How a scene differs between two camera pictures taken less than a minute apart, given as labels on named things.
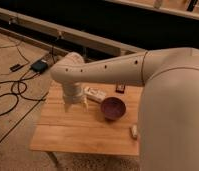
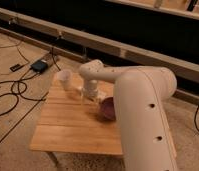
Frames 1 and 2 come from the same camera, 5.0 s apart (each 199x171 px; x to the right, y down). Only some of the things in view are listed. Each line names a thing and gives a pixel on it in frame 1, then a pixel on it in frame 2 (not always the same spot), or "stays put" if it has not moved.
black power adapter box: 39,66 stays put
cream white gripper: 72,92 to 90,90
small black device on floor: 16,67 stays put
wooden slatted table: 87,131 stays put
